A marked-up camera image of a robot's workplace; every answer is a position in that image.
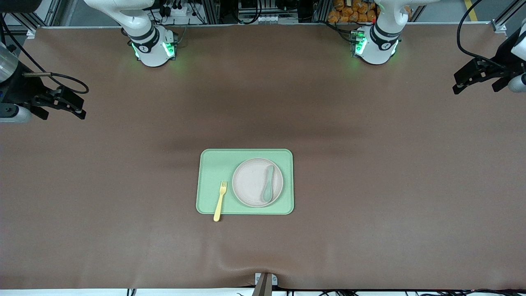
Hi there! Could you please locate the brown table cover mat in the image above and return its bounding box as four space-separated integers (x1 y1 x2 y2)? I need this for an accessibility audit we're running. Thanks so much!
0 23 526 291

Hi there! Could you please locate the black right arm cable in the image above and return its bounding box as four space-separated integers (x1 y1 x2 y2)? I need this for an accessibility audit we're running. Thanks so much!
0 14 90 95

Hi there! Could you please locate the beige round plate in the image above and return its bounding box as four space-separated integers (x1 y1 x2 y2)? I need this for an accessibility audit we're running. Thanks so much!
232 158 284 208

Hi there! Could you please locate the white power strip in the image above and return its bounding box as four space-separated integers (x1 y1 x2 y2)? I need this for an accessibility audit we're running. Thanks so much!
158 0 191 17

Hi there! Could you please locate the sage green plastic spoon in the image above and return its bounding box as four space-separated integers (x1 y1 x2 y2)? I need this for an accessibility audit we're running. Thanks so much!
261 165 275 203

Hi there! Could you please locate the orange snack packets pile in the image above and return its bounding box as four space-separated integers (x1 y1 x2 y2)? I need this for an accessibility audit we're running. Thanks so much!
327 0 378 24

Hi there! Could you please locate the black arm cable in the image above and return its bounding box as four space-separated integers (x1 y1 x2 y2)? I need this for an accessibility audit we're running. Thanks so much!
457 0 500 64
0 14 90 95

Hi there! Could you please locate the yellow plastic fork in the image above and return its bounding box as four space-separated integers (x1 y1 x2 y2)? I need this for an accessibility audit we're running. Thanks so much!
213 180 228 222

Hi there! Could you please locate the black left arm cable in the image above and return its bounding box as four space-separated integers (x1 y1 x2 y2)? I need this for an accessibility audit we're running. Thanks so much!
457 0 500 64

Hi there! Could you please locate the white connector block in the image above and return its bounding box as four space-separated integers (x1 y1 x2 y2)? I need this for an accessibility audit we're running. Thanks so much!
238 14 285 24

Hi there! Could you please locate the light green rectangular tray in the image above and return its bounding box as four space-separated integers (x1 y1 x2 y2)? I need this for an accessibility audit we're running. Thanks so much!
196 148 295 215

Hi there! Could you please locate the aluminium frame profile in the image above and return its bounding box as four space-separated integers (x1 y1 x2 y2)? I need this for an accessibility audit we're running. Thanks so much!
491 0 526 34
0 0 38 39

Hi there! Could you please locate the grey metal bracket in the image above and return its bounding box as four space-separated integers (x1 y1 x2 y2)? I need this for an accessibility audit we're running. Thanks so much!
252 272 278 296

